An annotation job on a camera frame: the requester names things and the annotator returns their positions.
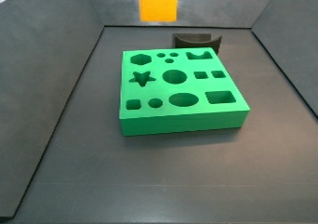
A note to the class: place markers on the orange rectangular block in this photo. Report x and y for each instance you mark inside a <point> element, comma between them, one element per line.
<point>158,10</point>

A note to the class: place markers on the black curved foam piece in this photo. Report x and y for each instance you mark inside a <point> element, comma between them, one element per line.
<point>189,40</point>

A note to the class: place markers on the green foam shape-sorter board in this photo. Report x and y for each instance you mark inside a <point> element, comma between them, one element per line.
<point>178,90</point>

